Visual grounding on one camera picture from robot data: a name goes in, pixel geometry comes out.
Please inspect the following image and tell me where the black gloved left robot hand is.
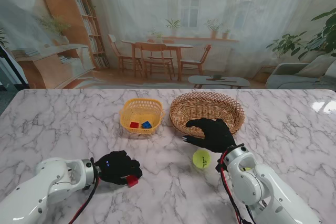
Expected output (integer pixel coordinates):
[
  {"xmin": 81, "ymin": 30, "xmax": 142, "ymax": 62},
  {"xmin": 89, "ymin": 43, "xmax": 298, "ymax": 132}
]
[{"xmin": 94, "ymin": 150, "xmax": 144, "ymax": 188}]

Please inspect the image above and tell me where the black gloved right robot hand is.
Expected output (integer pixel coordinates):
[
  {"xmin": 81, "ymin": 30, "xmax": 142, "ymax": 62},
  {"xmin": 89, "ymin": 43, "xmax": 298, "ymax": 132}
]
[{"xmin": 183, "ymin": 118, "xmax": 237, "ymax": 154}]

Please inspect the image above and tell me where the brown wicker basket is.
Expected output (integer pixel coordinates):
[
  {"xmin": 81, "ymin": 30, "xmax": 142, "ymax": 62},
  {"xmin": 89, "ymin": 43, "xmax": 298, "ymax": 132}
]
[{"xmin": 169, "ymin": 91, "xmax": 245, "ymax": 138}]

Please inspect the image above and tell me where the yellow plastic basket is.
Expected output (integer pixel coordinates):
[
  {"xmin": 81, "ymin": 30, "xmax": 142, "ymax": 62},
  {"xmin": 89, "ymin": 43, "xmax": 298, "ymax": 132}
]
[{"xmin": 119, "ymin": 98, "xmax": 165, "ymax": 133}]

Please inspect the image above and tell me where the printed room scene backdrop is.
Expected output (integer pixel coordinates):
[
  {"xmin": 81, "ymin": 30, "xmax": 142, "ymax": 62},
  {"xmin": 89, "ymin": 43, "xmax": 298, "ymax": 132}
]
[{"xmin": 0, "ymin": 0, "xmax": 336, "ymax": 90}]

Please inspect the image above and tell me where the black stand pole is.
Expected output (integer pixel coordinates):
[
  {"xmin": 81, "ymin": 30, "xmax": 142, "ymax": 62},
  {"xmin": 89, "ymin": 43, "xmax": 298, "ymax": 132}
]
[{"xmin": 0, "ymin": 42, "xmax": 29, "ymax": 88}]

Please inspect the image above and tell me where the red black left arm cable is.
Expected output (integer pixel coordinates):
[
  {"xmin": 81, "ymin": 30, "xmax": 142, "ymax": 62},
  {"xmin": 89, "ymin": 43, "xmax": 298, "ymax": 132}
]
[{"xmin": 67, "ymin": 174, "xmax": 100, "ymax": 224}]

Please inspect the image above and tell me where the red black arm cable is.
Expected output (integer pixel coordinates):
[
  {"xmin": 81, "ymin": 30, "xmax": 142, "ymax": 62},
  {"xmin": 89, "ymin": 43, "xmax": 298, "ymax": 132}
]
[
  {"xmin": 67, "ymin": 174, "xmax": 100, "ymax": 224},
  {"xmin": 215, "ymin": 152, "xmax": 257, "ymax": 224}
]

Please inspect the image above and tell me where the red black right arm cable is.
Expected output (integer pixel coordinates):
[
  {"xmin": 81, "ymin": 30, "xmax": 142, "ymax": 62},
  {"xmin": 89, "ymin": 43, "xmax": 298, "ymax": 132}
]
[{"xmin": 215, "ymin": 152, "xmax": 257, "ymax": 224}]

